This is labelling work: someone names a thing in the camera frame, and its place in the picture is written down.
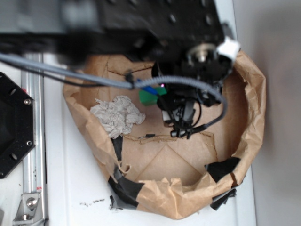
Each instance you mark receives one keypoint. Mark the brown paper bag tray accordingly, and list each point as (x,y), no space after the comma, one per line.
(207,166)

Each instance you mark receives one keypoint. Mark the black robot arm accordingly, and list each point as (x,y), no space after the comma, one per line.
(160,31)

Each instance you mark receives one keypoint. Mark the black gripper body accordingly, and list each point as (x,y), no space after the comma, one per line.
(206,63)

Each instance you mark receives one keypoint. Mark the crumpled white paper wad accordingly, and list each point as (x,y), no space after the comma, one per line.
(118,116)

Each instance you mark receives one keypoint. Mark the green rectangular block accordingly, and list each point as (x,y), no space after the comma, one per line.
(148,95)

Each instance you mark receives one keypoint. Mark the aluminium extrusion rail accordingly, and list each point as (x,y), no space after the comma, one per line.
(34,163)

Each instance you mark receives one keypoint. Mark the metal corner bracket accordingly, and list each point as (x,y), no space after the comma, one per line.
(30,211)

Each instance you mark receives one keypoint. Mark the black octagonal mount plate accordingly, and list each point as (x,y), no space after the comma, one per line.
(16,125)

